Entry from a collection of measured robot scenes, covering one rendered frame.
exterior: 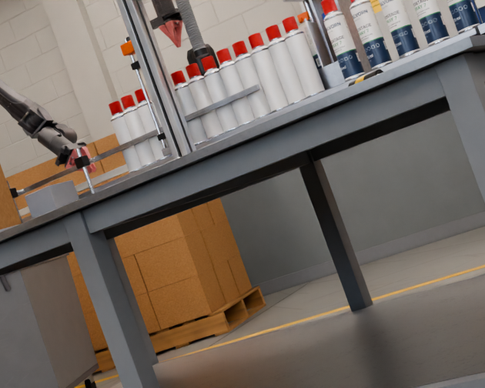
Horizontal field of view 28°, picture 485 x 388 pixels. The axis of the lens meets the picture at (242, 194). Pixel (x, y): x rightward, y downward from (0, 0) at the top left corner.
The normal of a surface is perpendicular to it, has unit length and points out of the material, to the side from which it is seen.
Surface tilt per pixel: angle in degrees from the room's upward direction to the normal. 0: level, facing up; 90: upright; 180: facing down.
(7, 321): 94
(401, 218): 90
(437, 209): 90
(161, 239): 90
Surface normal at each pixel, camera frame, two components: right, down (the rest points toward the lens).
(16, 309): -0.08, 0.08
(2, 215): 0.83, -0.31
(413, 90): -0.51, 0.17
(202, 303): -0.31, 0.10
